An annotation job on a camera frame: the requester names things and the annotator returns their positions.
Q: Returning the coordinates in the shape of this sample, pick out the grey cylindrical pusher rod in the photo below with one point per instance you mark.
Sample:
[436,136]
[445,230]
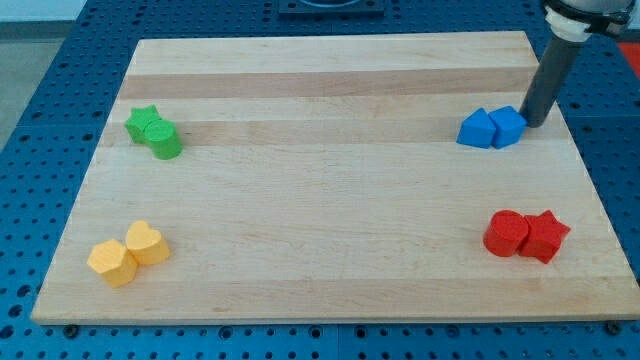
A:
[552,71]

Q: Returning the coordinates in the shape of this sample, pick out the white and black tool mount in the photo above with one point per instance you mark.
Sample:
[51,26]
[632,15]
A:
[576,20]

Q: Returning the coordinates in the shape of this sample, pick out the blue cube block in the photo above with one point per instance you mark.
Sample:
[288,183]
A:
[509,126]

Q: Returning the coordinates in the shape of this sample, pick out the blue triangle block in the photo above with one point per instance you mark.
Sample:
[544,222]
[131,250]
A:
[477,130]

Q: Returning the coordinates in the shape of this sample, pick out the red star block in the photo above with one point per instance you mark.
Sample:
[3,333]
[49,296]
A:
[545,236]

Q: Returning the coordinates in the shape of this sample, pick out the red cylinder block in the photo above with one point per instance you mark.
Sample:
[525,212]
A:
[506,232]

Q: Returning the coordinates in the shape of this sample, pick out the wooden board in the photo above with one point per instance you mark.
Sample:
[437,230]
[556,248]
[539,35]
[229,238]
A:
[320,181]

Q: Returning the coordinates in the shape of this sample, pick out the green cylinder block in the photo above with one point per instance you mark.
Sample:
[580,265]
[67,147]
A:
[162,138]

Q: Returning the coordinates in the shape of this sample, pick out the green star block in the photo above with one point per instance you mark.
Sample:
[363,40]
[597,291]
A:
[139,120]

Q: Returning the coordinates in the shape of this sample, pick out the yellow heart block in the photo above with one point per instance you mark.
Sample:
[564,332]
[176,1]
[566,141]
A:
[146,244]

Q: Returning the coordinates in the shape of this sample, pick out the yellow hexagon block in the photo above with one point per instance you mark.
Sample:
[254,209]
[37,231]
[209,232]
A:
[113,262]

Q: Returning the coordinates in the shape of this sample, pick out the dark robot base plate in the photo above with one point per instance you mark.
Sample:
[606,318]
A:
[330,7]

